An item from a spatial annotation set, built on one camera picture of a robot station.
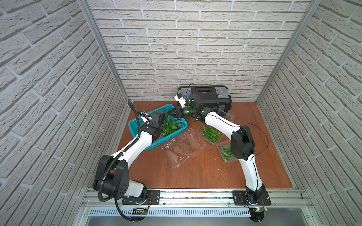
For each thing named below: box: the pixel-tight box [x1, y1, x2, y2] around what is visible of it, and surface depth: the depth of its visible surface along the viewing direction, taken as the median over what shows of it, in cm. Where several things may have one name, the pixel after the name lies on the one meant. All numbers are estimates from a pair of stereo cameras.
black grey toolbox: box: [177, 85, 232, 113], surface depth 102 cm
